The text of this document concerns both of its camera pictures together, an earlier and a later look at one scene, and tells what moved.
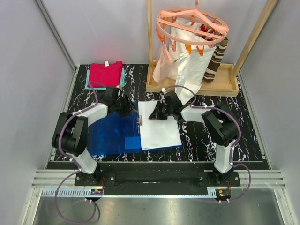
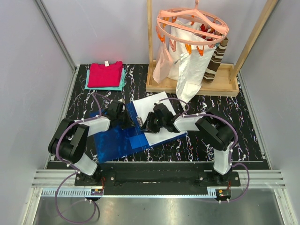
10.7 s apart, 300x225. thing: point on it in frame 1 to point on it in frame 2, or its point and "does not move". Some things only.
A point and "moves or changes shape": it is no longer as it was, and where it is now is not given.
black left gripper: [129, 106] to [129, 123]
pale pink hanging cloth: [164, 62] does not move
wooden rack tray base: [226, 82] does not move
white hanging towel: [191, 70] does not move
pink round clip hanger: [191, 27] does not move
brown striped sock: [216, 61] does not move
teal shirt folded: [123, 81] does not move
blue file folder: [115, 133] moves or changes shape
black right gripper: [156, 115] to [148, 126]
